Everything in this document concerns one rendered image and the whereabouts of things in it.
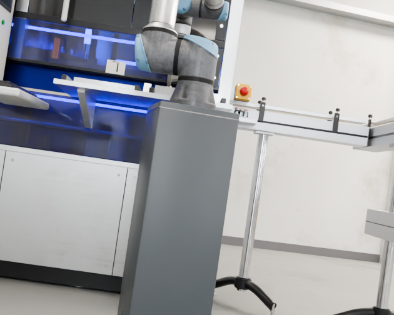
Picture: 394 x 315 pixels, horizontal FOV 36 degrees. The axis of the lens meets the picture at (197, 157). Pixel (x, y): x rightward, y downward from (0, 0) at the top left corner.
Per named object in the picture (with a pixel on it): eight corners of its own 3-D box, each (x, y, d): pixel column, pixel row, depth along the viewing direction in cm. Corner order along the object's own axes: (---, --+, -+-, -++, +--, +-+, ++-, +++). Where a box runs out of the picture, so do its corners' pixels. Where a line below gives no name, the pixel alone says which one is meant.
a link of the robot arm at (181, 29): (172, 22, 245) (172, 27, 253) (171, 33, 245) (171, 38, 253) (191, 25, 245) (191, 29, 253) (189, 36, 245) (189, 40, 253)
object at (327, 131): (224, 125, 288) (229, 92, 288) (222, 127, 303) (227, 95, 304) (368, 145, 290) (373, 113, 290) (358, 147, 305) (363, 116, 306)
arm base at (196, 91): (220, 112, 191) (224, 80, 191) (173, 104, 187) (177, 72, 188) (208, 115, 205) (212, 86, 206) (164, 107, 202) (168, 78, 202)
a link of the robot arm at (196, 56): (214, 79, 190) (220, 35, 191) (171, 73, 191) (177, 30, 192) (215, 85, 202) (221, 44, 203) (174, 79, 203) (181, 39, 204)
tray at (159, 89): (157, 104, 274) (158, 95, 275) (214, 112, 275) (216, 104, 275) (154, 94, 240) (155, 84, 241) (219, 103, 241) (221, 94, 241)
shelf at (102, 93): (74, 98, 285) (74, 94, 285) (222, 120, 287) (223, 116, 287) (52, 83, 237) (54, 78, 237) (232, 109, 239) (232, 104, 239)
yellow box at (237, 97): (233, 100, 286) (235, 85, 286) (248, 102, 286) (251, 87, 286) (234, 98, 278) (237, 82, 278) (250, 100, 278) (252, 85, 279)
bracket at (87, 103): (85, 127, 276) (89, 99, 277) (92, 128, 277) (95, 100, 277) (72, 120, 243) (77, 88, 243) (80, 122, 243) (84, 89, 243)
